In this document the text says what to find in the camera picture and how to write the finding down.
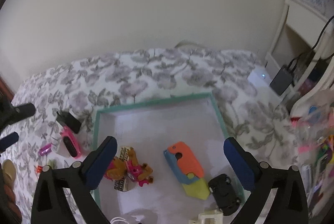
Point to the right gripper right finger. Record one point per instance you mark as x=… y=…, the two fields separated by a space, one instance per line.
x=259 y=178

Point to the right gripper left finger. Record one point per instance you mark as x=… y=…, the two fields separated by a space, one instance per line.
x=50 y=204

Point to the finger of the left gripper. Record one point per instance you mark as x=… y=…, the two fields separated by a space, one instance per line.
x=8 y=141
x=23 y=111

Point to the purple lighter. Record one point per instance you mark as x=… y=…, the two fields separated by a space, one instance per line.
x=45 y=150

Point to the pink watch band toy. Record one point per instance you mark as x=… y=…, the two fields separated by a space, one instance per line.
x=71 y=143

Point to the black wall charger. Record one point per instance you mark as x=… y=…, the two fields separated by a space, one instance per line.
x=65 y=119

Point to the pink helmet dog figure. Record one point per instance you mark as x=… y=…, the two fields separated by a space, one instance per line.
x=140 y=173

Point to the black toy car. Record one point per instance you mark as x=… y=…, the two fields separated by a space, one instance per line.
x=224 y=194

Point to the cream plastic frame piece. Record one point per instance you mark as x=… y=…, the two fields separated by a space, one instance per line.
x=209 y=217

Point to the orange blue toy knife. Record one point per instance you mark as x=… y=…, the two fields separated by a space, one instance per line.
x=187 y=170

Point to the white wall charger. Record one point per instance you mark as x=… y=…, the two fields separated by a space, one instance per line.
x=61 y=149

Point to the floral grey white blanket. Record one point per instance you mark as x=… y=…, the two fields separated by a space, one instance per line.
x=83 y=87

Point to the clear bag of toys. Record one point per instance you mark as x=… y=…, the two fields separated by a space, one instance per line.
x=312 y=119

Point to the teal rimmed white box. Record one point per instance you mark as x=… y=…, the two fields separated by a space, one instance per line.
x=150 y=128

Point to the dark grey power adapter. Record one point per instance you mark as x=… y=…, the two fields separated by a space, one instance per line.
x=282 y=80

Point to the white power strip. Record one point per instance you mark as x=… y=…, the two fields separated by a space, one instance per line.
x=261 y=80

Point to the white shelf unit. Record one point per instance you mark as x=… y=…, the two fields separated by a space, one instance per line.
x=304 y=42

